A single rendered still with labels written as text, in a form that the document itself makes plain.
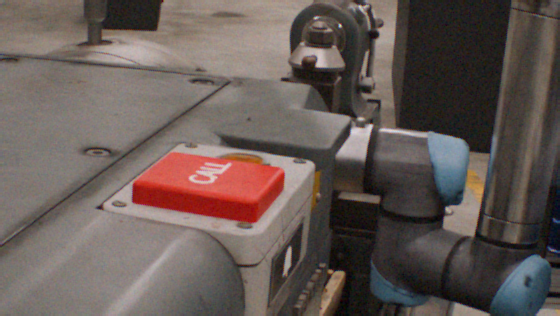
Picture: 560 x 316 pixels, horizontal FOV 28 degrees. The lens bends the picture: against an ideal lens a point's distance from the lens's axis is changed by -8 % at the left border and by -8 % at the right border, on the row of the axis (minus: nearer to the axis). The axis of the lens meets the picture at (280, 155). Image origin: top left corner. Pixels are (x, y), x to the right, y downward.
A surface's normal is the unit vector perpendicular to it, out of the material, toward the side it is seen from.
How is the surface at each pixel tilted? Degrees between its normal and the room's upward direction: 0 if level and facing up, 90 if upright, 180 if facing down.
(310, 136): 0
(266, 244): 90
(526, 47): 85
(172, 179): 0
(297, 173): 0
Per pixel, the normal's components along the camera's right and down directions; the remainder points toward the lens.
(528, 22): -0.58, 0.07
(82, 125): 0.09, -0.96
